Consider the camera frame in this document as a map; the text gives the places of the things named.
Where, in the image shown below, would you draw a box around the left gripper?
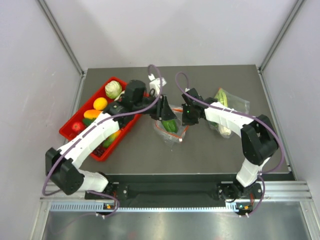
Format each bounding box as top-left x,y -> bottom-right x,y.
133,92 -> 177,121

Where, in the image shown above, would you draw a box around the fake green pepper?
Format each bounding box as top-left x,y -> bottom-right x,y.
161,119 -> 178,133

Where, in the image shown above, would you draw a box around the clear zip bag red slider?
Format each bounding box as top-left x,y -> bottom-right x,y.
153,105 -> 189,148

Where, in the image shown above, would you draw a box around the fake cabbage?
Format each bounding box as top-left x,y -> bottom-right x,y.
104,80 -> 123,100

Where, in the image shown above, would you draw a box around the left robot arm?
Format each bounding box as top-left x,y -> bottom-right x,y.
45,77 -> 176,199

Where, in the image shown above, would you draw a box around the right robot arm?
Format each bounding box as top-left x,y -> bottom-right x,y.
182,88 -> 279,198

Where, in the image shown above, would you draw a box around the fake leek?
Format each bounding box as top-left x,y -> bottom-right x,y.
215,88 -> 232,138

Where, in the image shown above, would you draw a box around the clear bag with leek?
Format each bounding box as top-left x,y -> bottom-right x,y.
208,87 -> 251,139

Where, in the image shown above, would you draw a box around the fake white radish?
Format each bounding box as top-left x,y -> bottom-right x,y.
114,90 -> 125,101

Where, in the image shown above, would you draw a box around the fake mango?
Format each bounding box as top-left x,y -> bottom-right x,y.
102,129 -> 122,149

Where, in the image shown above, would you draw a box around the fake lemon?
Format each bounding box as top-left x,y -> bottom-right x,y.
93,97 -> 108,111

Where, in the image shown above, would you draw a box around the fake orange fruit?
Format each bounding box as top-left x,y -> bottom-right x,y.
83,109 -> 102,120

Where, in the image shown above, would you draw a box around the fake dark grapes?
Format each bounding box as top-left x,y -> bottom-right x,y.
92,145 -> 106,158

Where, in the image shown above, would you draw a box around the fake red apple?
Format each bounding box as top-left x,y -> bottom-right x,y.
71,121 -> 86,134

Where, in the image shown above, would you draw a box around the red plastic bin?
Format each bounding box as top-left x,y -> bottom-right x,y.
59,76 -> 142,162

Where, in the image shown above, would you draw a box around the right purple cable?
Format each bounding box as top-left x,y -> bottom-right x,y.
174,71 -> 286,217

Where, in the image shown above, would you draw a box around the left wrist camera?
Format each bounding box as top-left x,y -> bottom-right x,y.
148,73 -> 161,97

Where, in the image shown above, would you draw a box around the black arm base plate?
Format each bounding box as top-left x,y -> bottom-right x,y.
84,173 -> 264,208

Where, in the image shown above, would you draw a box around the grey cable duct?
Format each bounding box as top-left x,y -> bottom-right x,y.
50,201 -> 250,213

